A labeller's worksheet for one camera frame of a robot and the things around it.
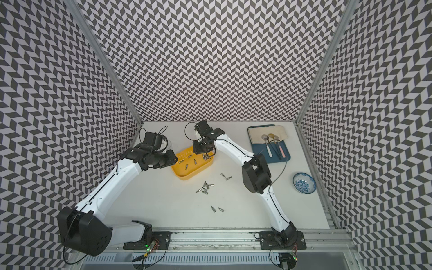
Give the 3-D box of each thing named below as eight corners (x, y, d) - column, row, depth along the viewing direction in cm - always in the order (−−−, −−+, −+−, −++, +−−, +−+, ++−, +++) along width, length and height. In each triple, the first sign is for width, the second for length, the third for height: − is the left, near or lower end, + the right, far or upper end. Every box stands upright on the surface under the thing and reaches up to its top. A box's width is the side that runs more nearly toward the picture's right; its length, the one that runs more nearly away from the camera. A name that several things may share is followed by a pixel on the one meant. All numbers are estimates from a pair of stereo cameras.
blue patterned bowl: (292, 194, 90) (296, 190, 85) (288, 177, 96) (291, 172, 91) (313, 194, 90) (318, 190, 85) (307, 177, 96) (312, 172, 91)
